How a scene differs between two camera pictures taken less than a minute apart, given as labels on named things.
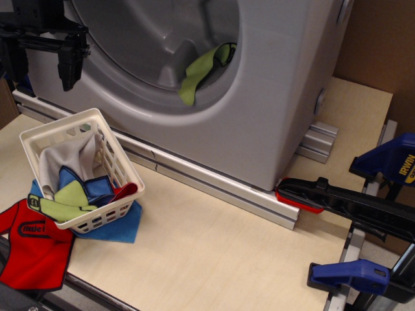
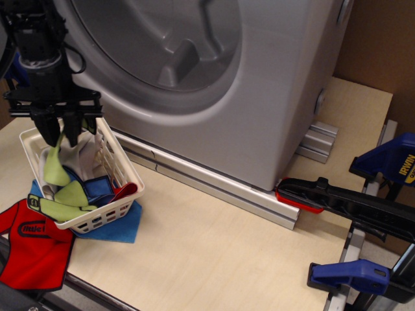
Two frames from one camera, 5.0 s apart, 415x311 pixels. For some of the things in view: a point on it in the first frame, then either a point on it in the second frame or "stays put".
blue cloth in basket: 98,190 stays put
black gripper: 68,36 -> 52,94
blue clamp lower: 362,275 stays put
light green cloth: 196,70 -> 56,172
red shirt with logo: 39,250 stays put
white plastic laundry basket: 76,173 stays put
